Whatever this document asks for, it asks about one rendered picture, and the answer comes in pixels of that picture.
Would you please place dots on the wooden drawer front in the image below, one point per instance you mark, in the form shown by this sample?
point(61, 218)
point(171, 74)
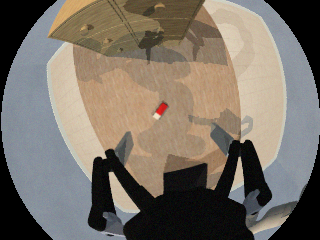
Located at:
point(107, 37)
point(170, 40)
point(90, 20)
point(137, 9)
point(115, 48)
point(163, 26)

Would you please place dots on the small wooden chest of drawers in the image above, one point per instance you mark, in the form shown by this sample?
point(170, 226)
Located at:
point(72, 7)

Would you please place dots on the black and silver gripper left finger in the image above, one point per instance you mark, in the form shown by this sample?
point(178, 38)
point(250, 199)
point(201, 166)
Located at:
point(102, 216)

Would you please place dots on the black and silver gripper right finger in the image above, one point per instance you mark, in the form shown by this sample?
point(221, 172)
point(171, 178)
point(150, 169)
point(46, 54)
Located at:
point(256, 190)

